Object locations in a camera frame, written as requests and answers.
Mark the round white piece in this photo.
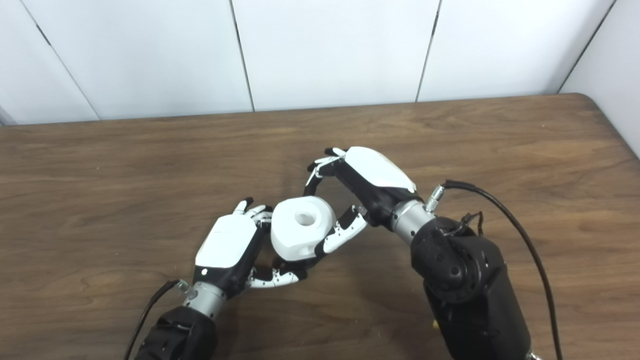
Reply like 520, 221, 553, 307
270, 195, 338, 263

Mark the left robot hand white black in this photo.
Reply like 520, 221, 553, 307
193, 197, 309, 302

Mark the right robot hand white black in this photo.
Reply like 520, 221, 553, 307
303, 146, 419, 257

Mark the black flanged holder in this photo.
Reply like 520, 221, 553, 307
272, 251, 322, 276

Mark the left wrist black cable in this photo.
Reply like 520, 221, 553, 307
123, 278, 192, 360

